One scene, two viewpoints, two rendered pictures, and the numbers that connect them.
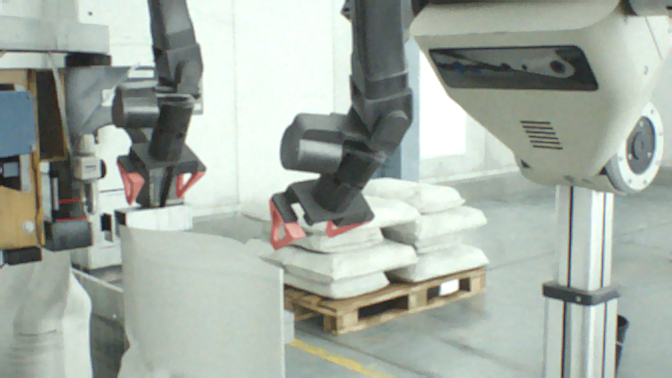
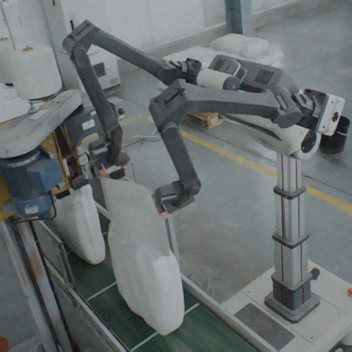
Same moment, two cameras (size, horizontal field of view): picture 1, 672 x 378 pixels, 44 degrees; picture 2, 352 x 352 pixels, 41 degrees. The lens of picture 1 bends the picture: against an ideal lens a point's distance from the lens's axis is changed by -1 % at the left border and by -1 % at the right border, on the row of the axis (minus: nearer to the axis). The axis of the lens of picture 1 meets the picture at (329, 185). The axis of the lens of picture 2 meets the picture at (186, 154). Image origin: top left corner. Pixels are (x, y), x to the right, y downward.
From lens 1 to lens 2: 0.84 m
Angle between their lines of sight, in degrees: 21
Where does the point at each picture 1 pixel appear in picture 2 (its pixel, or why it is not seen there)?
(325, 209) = (174, 207)
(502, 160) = not seen: outside the picture
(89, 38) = (72, 105)
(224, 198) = (146, 42)
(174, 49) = (110, 129)
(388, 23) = (186, 167)
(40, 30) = (53, 121)
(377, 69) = (185, 178)
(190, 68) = (117, 135)
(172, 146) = (115, 159)
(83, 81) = (73, 123)
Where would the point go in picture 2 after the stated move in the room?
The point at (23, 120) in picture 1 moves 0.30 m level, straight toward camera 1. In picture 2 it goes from (56, 170) to (64, 213)
